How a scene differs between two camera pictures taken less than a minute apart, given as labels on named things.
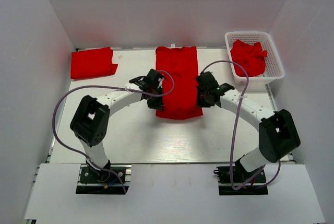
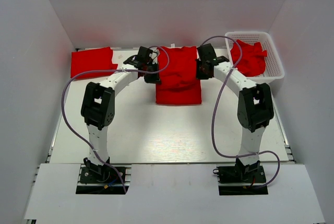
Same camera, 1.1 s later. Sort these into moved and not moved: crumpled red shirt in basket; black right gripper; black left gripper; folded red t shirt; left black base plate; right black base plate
Moved: black right gripper; black left gripper
Not moved: right black base plate; crumpled red shirt in basket; folded red t shirt; left black base plate
